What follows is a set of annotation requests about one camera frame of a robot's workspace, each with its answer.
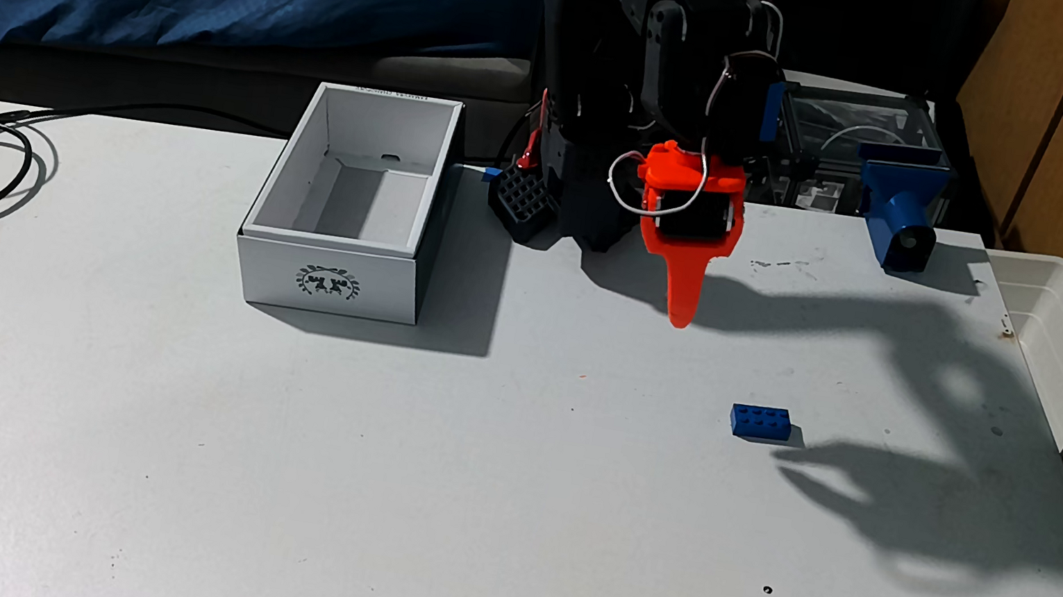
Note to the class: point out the blue toy brick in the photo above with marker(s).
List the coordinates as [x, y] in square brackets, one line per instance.
[760, 423]

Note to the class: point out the white cardboard box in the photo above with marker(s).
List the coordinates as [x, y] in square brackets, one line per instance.
[328, 284]

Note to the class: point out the clear enclosure with black frame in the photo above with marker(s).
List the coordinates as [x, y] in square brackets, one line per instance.
[853, 120]

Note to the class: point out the blue printed camera mount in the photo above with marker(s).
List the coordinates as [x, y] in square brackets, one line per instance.
[899, 201]

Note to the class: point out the dark bed frame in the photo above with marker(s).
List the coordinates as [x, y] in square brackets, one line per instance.
[206, 81]

